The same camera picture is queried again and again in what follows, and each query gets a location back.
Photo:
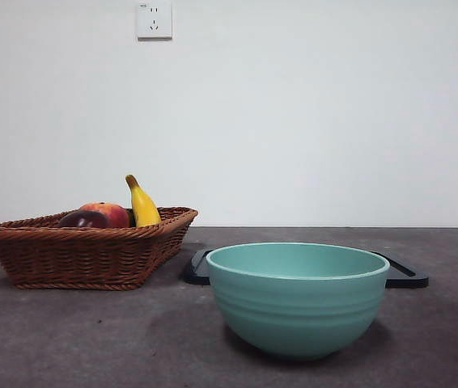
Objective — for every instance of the teal ribbed bowl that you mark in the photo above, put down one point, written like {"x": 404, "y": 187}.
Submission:
{"x": 298, "y": 311}

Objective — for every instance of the dark purple plum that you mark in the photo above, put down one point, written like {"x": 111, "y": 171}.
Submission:
{"x": 83, "y": 220}

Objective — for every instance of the yellow banana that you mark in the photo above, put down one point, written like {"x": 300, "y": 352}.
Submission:
{"x": 144, "y": 208}

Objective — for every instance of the dark rectangular tray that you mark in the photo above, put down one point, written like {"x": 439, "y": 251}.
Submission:
{"x": 194, "y": 279}

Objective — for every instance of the red orange peach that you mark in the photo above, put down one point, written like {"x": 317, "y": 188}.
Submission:
{"x": 113, "y": 212}

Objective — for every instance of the brown wicker basket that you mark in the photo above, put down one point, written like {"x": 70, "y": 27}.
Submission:
{"x": 75, "y": 258}

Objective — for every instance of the white wall power socket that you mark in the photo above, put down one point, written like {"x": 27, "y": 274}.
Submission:
{"x": 155, "y": 20}

